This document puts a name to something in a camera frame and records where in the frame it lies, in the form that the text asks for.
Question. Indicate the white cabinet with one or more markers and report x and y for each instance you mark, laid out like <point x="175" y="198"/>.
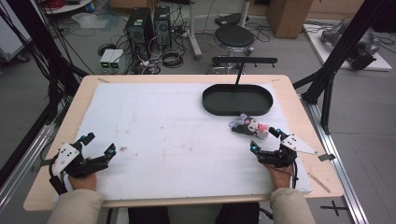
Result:
<point x="11" y="34"/>

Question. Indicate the white desk leg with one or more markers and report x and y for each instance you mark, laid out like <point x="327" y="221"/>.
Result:
<point x="194" y="34"/>

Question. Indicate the black metal frame strut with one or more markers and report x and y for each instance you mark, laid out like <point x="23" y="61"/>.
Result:
<point x="339" y="46"/>

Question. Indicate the white foam mat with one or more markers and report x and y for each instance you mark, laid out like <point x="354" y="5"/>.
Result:
<point x="174" y="140"/>

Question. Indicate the grey machine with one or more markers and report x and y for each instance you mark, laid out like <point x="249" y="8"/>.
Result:
<point x="362" y="49"/>

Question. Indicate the large black computer tower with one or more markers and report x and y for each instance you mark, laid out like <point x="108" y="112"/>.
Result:
<point x="139" y="28"/>

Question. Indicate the black tape cross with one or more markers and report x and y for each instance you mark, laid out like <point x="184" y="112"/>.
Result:
<point x="334" y="208"/>

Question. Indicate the clear plastic bag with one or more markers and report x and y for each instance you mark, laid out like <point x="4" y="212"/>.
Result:
<point x="90" y="21"/>

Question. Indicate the small white power supply box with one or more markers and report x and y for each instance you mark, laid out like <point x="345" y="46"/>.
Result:
<point x="106" y="58"/>
<point x="117" y="59"/>

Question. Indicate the black oval tray hanger rack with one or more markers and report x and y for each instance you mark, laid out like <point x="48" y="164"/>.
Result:
<point x="236" y="101"/>

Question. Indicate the white platform board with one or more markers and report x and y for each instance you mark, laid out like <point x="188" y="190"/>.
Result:
<point x="320" y="49"/>

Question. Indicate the black metal clip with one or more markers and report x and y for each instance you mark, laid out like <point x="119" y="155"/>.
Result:
<point x="39" y="166"/>
<point x="327" y="157"/>

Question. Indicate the round white table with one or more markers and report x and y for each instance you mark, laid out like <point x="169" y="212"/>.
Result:
<point x="68" y="6"/>

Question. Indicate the aluminium rail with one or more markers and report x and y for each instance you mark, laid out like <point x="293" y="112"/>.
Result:
<point x="21" y="165"/>
<point x="339" y="161"/>

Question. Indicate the black and pink plush toy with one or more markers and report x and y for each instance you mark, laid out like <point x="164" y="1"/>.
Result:
<point x="252" y="127"/>

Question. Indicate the person's leg dark trousers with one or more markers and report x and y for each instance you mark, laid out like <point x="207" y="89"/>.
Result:
<point x="148" y="216"/>
<point x="238" y="214"/>

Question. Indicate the person's right hand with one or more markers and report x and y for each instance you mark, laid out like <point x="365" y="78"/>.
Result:
<point x="281" y="177"/>

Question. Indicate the thin wooden stick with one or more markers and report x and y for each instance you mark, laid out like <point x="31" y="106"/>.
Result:
<point x="319" y="182"/>

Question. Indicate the person's left leg dark trousers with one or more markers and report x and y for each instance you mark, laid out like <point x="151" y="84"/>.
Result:
<point x="148" y="216"/>

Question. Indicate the black flat case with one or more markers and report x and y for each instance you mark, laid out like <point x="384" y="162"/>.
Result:
<point x="230" y="19"/>

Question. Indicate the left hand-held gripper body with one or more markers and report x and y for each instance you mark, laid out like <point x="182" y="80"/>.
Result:
<point x="66" y="157"/>

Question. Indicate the person's left hand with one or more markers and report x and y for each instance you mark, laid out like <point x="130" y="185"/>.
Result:
<point x="83" y="183"/>

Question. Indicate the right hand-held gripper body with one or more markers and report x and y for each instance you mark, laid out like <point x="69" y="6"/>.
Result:
<point x="297" y="145"/>

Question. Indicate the person's right leg dark trousers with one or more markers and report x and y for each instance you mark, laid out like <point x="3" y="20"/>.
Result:
<point x="238" y="214"/>

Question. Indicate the slim black computer tower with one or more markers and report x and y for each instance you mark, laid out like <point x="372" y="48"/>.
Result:
<point x="162" y="28"/>

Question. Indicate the brown cardboard box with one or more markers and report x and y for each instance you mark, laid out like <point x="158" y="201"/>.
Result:
<point x="288" y="17"/>

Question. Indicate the black round stool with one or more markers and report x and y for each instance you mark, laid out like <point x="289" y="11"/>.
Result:
<point x="234" y="35"/>

